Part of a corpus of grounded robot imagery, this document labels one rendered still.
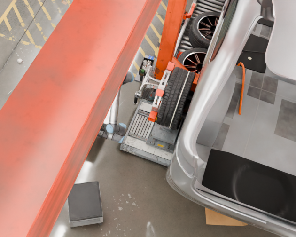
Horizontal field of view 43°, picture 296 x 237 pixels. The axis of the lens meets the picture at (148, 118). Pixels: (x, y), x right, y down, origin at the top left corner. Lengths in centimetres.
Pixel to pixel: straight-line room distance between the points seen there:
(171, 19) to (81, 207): 214
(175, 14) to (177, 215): 223
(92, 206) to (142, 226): 66
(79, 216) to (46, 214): 276
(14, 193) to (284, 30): 149
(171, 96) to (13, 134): 277
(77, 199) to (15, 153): 299
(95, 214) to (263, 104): 210
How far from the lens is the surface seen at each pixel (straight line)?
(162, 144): 461
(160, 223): 441
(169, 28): 396
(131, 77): 407
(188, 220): 448
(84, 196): 410
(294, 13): 209
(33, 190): 108
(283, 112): 416
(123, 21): 141
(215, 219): 455
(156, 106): 388
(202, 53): 506
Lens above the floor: 423
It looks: 59 degrees down
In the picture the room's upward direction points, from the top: 12 degrees clockwise
